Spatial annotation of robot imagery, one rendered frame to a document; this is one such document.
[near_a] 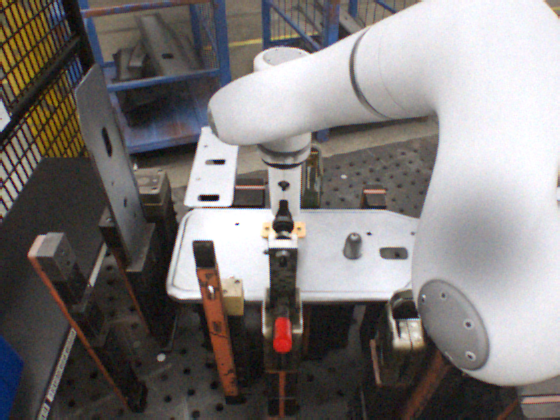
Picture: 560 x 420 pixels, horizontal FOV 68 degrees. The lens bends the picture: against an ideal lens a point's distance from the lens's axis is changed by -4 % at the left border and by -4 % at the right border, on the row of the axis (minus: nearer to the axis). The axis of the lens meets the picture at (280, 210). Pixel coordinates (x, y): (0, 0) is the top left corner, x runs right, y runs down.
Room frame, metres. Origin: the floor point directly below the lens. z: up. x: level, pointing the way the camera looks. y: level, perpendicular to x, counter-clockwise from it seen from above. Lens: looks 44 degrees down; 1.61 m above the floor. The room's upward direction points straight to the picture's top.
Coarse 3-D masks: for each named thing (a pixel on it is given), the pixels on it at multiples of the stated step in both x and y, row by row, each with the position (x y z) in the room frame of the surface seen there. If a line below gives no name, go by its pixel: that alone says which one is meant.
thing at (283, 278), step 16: (272, 224) 0.38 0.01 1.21; (288, 224) 0.38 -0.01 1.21; (272, 240) 0.35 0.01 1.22; (288, 240) 0.35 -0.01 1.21; (272, 256) 0.34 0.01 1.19; (288, 256) 0.33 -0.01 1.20; (272, 272) 0.35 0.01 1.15; (288, 272) 0.35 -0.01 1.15; (272, 288) 0.36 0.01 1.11; (288, 288) 0.36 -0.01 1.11; (272, 304) 0.36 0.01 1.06
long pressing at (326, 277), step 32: (192, 224) 0.58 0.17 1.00; (224, 224) 0.58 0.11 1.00; (256, 224) 0.58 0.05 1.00; (320, 224) 0.58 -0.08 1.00; (352, 224) 0.58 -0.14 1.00; (384, 224) 0.58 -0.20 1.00; (416, 224) 0.58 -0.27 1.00; (192, 256) 0.50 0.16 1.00; (224, 256) 0.50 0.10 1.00; (256, 256) 0.50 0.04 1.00; (320, 256) 0.50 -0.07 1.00; (192, 288) 0.43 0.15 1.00; (256, 288) 0.43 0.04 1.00; (320, 288) 0.43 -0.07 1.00; (352, 288) 0.43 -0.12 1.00; (384, 288) 0.43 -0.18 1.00
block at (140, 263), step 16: (144, 240) 0.54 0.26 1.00; (144, 256) 0.50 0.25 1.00; (160, 256) 0.57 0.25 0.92; (128, 272) 0.47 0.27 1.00; (144, 272) 0.48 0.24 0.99; (160, 272) 0.55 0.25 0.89; (144, 288) 0.47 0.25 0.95; (160, 288) 0.53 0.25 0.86; (144, 304) 0.47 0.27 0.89; (160, 304) 0.50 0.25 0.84; (160, 320) 0.48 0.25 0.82; (176, 320) 0.55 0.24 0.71; (160, 336) 0.47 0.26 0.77; (160, 352) 0.47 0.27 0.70
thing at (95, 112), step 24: (96, 72) 0.57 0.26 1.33; (96, 96) 0.54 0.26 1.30; (96, 120) 0.52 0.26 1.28; (96, 144) 0.50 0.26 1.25; (120, 144) 0.57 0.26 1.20; (96, 168) 0.47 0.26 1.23; (120, 168) 0.55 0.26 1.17; (120, 192) 0.52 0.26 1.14; (120, 216) 0.50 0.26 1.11; (144, 216) 0.58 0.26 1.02; (120, 240) 0.47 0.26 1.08
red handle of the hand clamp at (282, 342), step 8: (280, 296) 0.36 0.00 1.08; (288, 296) 0.37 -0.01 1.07; (280, 304) 0.34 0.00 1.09; (288, 304) 0.34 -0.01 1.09; (280, 312) 0.32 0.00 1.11; (288, 312) 0.32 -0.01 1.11; (280, 320) 0.29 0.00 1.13; (288, 320) 0.30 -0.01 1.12; (280, 328) 0.27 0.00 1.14; (288, 328) 0.28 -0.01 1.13; (280, 336) 0.26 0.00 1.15; (288, 336) 0.26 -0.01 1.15; (280, 344) 0.25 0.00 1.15; (288, 344) 0.25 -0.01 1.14
